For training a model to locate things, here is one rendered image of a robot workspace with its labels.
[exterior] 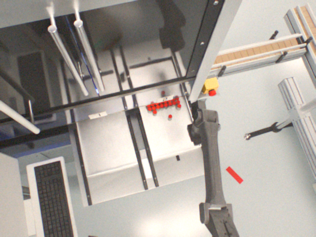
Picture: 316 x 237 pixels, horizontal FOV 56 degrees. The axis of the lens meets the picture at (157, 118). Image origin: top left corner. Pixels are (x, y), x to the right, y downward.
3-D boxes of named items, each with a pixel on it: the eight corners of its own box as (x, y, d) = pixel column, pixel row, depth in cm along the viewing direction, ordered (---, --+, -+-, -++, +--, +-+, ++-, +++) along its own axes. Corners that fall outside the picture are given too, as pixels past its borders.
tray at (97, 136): (75, 114, 161) (73, 113, 158) (122, 103, 164) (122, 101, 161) (87, 177, 152) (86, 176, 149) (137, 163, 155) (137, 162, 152)
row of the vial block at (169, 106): (146, 110, 163) (147, 107, 159) (178, 102, 165) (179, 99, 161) (148, 114, 163) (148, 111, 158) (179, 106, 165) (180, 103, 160)
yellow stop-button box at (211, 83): (199, 82, 161) (201, 76, 154) (212, 79, 161) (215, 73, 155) (203, 95, 159) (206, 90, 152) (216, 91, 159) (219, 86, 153)
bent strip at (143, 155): (139, 152, 157) (139, 150, 151) (145, 150, 157) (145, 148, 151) (146, 178, 153) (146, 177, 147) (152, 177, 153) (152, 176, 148)
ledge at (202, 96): (190, 78, 172) (191, 76, 170) (211, 73, 173) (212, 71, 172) (197, 100, 168) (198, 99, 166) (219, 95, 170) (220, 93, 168)
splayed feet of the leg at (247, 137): (241, 133, 253) (247, 129, 240) (296, 119, 259) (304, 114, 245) (245, 142, 251) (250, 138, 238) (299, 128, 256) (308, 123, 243)
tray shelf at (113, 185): (67, 118, 162) (66, 117, 161) (190, 88, 170) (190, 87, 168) (84, 207, 150) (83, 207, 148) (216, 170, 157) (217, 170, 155)
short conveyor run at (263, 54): (191, 87, 172) (195, 75, 157) (183, 63, 177) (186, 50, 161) (300, 61, 180) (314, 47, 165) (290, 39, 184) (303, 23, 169)
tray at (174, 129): (136, 100, 165) (136, 98, 162) (182, 89, 168) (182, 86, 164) (152, 160, 156) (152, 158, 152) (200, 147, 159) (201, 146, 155)
